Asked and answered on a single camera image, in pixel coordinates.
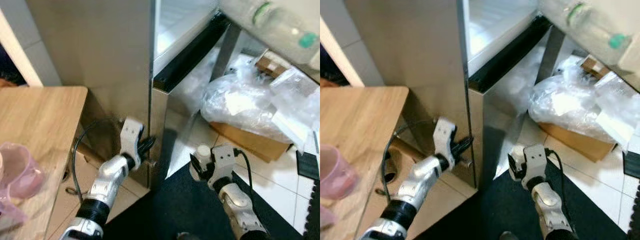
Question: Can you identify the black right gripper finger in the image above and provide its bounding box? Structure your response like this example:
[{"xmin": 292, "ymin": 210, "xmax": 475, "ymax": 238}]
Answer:
[
  {"xmin": 508, "ymin": 152, "xmax": 522, "ymax": 182},
  {"xmin": 190, "ymin": 152, "xmax": 207, "ymax": 182}
]

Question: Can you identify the white fridge door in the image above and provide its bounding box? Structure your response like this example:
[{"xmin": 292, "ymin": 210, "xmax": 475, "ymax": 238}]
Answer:
[
  {"xmin": 219, "ymin": 0, "xmax": 321, "ymax": 68},
  {"xmin": 537, "ymin": 0, "xmax": 640, "ymax": 93}
]

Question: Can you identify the black fabric mat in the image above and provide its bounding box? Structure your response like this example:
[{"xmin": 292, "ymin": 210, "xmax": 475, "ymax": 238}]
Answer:
[
  {"xmin": 102, "ymin": 150, "xmax": 301, "ymax": 240},
  {"xmin": 415, "ymin": 150, "xmax": 621, "ymax": 240}
]

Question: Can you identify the flat brown cardboard box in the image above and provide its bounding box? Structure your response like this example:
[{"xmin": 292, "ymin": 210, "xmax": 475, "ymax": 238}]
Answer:
[
  {"xmin": 209, "ymin": 121, "xmax": 291, "ymax": 163},
  {"xmin": 537, "ymin": 121, "xmax": 617, "ymax": 163}
]

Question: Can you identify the clear bubble wrap bag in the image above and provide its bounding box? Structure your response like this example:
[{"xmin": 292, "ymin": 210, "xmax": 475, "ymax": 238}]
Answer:
[
  {"xmin": 492, "ymin": 47, "xmax": 640, "ymax": 146},
  {"xmin": 167, "ymin": 47, "xmax": 321, "ymax": 151}
]

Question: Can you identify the white flat packet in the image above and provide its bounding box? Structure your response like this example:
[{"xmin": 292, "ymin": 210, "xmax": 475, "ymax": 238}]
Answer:
[
  {"xmin": 272, "ymin": 110, "xmax": 313, "ymax": 151},
  {"xmin": 595, "ymin": 107, "xmax": 636, "ymax": 151}
]

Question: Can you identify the light wooden table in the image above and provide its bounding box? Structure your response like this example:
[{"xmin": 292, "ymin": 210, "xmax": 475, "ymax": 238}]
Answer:
[
  {"xmin": 320, "ymin": 86, "xmax": 441, "ymax": 240},
  {"xmin": 0, "ymin": 86, "xmax": 123, "ymax": 240}
]

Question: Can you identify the black interlocking foam mat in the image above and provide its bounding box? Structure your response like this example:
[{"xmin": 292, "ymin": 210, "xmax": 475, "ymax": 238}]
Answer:
[
  {"xmin": 627, "ymin": 180, "xmax": 640, "ymax": 236},
  {"xmin": 304, "ymin": 180, "xmax": 321, "ymax": 236}
]

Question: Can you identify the pink plastic jug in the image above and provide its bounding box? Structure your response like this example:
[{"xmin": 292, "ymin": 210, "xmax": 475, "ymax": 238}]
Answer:
[
  {"xmin": 320, "ymin": 144, "xmax": 360, "ymax": 230},
  {"xmin": 0, "ymin": 141, "xmax": 46, "ymax": 226}
]

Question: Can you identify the green label water bottle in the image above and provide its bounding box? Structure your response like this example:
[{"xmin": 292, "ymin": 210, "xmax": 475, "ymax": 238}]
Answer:
[
  {"xmin": 250, "ymin": 0, "xmax": 319, "ymax": 50},
  {"xmin": 565, "ymin": 0, "xmax": 630, "ymax": 51}
]

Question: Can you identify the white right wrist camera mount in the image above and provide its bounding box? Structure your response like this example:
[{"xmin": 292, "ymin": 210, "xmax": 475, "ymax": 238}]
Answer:
[
  {"xmin": 212, "ymin": 145, "xmax": 236, "ymax": 181},
  {"xmin": 522, "ymin": 144, "xmax": 548, "ymax": 180}
]

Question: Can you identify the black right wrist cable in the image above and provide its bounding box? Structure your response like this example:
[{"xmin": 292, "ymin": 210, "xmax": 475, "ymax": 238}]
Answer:
[
  {"xmin": 234, "ymin": 149, "xmax": 258, "ymax": 201},
  {"xmin": 546, "ymin": 149, "xmax": 568, "ymax": 201}
]

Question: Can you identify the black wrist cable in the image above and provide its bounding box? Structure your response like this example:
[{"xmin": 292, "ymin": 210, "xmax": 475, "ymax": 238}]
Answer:
[
  {"xmin": 71, "ymin": 119, "xmax": 126, "ymax": 197},
  {"xmin": 234, "ymin": 149, "xmax": 258, "ymax": 201},
  {"xmin": 382, "ymin": 120, "xmax": 436, "ymax": 196},
  {"xmin": 546, "ymin": 149, "xmax": 568, "ymax": 201}
]

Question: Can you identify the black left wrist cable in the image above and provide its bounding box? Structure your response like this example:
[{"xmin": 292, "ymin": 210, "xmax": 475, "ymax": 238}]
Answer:
[
  {"xmin": 382, "ymin": 120, "xmax": 436, "ymax": 196},
  {"xmin": 71, "ymin": 119, "xmax": 126, "ymax": 197}
]

